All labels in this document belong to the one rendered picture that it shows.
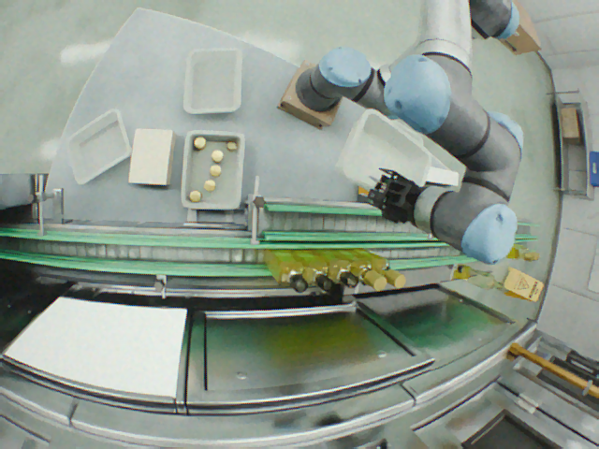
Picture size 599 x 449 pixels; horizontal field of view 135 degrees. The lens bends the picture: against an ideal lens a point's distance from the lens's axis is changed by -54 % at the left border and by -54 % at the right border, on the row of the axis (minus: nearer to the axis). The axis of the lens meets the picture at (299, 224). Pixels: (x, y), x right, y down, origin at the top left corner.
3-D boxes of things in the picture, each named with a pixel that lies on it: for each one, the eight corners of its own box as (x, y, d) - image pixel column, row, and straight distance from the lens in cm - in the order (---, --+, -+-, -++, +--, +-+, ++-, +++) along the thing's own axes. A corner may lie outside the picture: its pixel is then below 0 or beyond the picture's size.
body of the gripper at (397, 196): (377, 166, 51) (417, 173, 41) (409, 184, 56) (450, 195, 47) (360, 202, 50) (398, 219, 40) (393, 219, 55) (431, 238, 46)
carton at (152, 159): (136, 181, 90) (128, 182, 83) (142, 133, 91) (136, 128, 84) (169, 184, 87) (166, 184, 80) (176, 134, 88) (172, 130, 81)
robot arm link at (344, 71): (317, 55, 82) (336, 34, 71) (357, 75, 84) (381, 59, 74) (304, 87, 76) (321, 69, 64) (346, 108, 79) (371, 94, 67)
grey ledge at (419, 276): (331, 284, 98) (345, 296, 89) (334, 262, 95) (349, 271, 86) (479, 267, 162) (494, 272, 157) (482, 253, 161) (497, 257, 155)
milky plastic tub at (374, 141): (349, 111, 67) (368, 103, 60) (413, 156, 77) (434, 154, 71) (321, 174, 62) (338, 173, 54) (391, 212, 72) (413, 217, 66)
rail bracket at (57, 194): (63, 225, 101) (27, 238, 84) (63, 175, 100) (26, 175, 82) (73, 225, 98) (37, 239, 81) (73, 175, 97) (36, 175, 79)
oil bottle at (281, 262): (263, 262, 77) (281, 291, 58) (263, 242, 76) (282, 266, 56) (282, 262, 78) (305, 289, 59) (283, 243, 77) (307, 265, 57)
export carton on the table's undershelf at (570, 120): (560, 107, 605) (575, 106, 597) (564, 116, 643) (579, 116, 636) (562, 137, 579) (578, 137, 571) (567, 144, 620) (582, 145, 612)
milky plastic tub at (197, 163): (183, 205, 86) (181, 208, 78) (189, 135, 87) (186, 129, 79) (238, 207, 86) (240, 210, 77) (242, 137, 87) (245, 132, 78)
